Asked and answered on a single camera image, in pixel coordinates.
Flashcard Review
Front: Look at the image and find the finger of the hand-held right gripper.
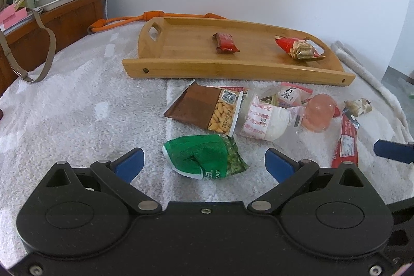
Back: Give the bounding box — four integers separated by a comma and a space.
373, 139, 414, 164
386, 197, 414, 251

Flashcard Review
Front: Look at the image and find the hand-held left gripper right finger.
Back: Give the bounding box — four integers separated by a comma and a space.
247, 147, 366, 215

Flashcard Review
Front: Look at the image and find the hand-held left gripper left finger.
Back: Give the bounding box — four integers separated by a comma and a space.
45, 147, 162, 215

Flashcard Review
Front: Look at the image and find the white pink bun packet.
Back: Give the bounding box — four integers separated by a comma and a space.
239, 95, 306, 142

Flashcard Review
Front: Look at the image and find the red sausage stick packet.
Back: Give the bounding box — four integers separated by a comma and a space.
331, 111, 360, 170

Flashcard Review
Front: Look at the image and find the clear nougat candy packet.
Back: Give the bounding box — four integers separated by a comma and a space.
343, 98, 374, 117

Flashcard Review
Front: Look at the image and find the pink jelly cup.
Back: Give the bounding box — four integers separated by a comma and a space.
301, 94, 341, 133

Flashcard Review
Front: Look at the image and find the green pea packet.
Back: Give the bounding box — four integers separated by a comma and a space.
162, 135, 250, 181

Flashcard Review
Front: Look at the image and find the pink white cracker packet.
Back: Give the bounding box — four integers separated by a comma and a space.
260, 82, 314, 108

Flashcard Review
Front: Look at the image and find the brown peanut packet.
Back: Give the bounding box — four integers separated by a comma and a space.
163, 79, 247, 137

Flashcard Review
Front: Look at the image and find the red gold snack packet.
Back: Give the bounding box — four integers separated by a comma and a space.
275, 35, 326, 61

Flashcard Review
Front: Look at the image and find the wooden tray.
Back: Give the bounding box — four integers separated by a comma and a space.
122, 17, 356, 86

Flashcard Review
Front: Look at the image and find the dark red bar packet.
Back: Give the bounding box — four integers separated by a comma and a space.
212, 32, 241, 54

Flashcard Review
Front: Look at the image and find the rolled white towel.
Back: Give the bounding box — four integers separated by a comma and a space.
330, 41, 410, 147

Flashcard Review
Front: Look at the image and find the brown wooden cabinet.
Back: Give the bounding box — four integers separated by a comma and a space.
0, 0, 112, 95

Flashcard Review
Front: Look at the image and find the pink box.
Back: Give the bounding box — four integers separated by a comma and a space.
0, 4, 29, 31

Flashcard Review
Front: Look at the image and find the orange rope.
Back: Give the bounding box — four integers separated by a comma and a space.
87, 11, 228, 35

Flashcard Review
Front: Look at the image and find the grey bag strap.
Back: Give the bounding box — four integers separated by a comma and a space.
0, 8, 57, 85

